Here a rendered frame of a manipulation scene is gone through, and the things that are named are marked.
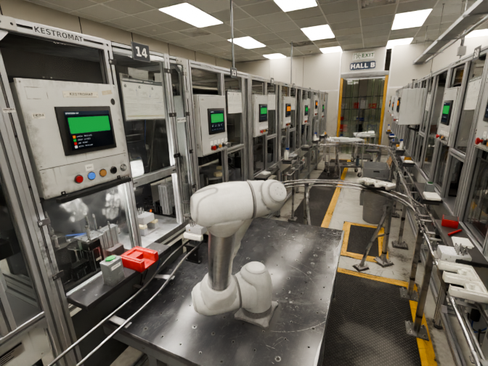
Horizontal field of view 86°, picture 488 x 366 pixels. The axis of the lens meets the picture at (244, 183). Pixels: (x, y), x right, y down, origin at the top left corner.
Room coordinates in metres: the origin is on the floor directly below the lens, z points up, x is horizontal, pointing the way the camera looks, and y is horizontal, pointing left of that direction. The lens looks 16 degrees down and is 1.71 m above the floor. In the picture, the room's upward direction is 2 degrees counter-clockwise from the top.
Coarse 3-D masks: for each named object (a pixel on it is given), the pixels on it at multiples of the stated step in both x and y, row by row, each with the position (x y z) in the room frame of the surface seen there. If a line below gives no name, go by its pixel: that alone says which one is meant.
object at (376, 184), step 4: (360, 180) 2.81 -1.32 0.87; (364, 180) 2.83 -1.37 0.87; (368, 180) 2.82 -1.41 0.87; (372, 180) 2.76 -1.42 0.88; (376, 180) 2.77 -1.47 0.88; (364, 184) 2.77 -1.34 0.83; (368, 184) 2.70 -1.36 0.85; (372, 184) 2.75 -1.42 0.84; (376, 184) 2.63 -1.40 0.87; (380, 184) 2.62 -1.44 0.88; (384, 184) 2.64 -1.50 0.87; (388, 184) 2.62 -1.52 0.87; (392, 184) 2.58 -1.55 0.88; (364, 188) 2.75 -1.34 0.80; (368, 188) 2.71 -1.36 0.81; (372, 188) 2.67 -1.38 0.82; (376, 188) 2.63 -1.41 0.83; (380, 188) 2.62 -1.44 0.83; (384, 188) 2.63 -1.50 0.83; (388, 188) 2.52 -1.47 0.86; (392, 188) 2.56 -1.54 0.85; (380, 192) 2.59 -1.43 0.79
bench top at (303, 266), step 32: (256, 224) 2.15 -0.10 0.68; (288, 224) 2.13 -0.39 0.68; (256, 256) 1.63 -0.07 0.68; (288, 256) 1.62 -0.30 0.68; (320, 256) 1.61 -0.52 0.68; (192, 288) 1.31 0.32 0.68; (288, 288) 1.28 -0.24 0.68; (320, 288) 1.27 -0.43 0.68; (160, 320) 1.07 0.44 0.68; (192, 320) 1.07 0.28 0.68; (224, 320) 1.06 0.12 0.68; (288, 320) 1.05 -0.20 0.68; (320, 320) 1.04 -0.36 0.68; (160, 352) 0.93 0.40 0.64; (192, 352) 0.89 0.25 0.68; (224, 352) 0.88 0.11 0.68; (256, 352) 0.88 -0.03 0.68; (288, 352) 0.87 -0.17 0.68
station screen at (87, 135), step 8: (64, 112) 1.10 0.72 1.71; (72, 112) 1.13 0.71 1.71; (80, 112) 1.16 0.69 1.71; (88, 112) 1.19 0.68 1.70; (96, 112) 1.23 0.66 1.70; (104, 112) 1.27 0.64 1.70; (72, 136) 1.11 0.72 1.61; (80, 136) 1.14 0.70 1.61; (88, 136) 1.18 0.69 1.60; (96, 136) 1.21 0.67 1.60; (104, 136) 1.25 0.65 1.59; (112, 136) 1.28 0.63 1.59; (72, 144) 1.11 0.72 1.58; (80, 144) 1.14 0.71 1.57; (88, 144) 1.17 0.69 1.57; (96, 144) 1.20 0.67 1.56; (104, 144) 1.24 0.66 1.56; (112, 144) 1.28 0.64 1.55
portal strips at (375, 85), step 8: (352, 80) 8.80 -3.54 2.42; (368, 80) 8.62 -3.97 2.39; (376, 80) 8.52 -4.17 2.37; (384, 80) 8.41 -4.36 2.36; (352, 88) 8.79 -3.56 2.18; (368, 88) 8.61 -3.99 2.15; (376, 88) 8.51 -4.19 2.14; (352, 96) 8.78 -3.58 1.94; (368, 96) 8.60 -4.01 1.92; (376, 96) 8.50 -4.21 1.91; (352, 104) 8.79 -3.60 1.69; (368, 104) 8.58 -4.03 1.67; (376, 104) 8.48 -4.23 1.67; (344, 112) 8.86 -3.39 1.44; (352, 112) 8.78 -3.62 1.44; (368, 112) 8.57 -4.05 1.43; (376, 112) 8.47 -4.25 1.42; (344, 120) 8.85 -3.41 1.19; (352, 120) 8.77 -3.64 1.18; (368, 120) 8.56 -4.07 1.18; (376, 120) 8.46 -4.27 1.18; (344, 128) 8.85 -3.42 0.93; (352, 128) 8.76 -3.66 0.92; (368, 128) 8.55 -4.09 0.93; (376, 128) 8.45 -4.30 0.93; (344, 136) 8.84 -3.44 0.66; (352, 136) 8.76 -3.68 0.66; (376, 136) 8.44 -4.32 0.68; (376, 144) 8.43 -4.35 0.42; (344, 152) 8.83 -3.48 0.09; (352, 152) 8.74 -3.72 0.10; (360, 152) 8.62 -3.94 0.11; (376, 152) 8.43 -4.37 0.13
